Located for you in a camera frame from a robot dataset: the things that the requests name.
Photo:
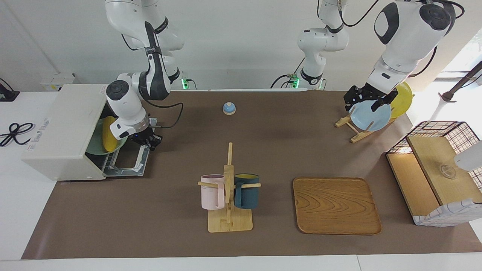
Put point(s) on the wooden mug rack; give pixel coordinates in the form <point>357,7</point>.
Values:
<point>229,222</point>

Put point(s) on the white wall socket box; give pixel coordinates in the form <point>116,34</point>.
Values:
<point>56,81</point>

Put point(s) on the yellow corn cob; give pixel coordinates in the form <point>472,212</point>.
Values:
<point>109,135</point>

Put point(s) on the light blue plate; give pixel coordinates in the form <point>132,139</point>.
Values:
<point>371,116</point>

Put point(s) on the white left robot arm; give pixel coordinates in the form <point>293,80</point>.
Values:
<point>406,34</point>

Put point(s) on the blue bell with wooden knob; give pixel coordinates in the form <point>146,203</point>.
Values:
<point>229,108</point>

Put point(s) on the white toaster oven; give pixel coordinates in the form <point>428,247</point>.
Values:
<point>60,131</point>

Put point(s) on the black tripod stand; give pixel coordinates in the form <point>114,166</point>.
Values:
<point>457,86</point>

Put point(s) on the pale green plate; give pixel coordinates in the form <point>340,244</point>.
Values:
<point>96,145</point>

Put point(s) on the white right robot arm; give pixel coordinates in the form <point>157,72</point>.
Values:
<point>126,101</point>

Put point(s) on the pink mug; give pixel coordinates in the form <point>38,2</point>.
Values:
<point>211,194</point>

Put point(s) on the blurred white cylinder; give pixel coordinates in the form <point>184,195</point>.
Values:
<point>469,158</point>

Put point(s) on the brown table mat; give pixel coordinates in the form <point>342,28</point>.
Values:
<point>226,158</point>

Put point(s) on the dark teal mug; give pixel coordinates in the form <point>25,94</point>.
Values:
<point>248,194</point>

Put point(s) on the yellow plate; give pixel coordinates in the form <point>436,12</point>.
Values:
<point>402,99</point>

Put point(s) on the wooden plate rack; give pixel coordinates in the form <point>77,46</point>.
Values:
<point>359,136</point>

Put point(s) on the small clear glass dish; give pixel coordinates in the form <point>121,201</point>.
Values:
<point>447,171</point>

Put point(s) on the white checked cloth liner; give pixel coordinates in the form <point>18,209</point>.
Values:
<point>448,216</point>

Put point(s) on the black clamp base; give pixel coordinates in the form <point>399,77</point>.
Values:
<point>6,93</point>

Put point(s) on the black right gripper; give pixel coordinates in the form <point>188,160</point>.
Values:
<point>142,137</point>

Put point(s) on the glass oven door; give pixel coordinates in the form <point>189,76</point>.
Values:
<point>141,162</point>

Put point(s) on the wooden tray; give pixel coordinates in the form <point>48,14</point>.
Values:
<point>335,205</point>

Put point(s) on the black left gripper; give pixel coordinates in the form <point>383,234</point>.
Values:
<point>371,92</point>

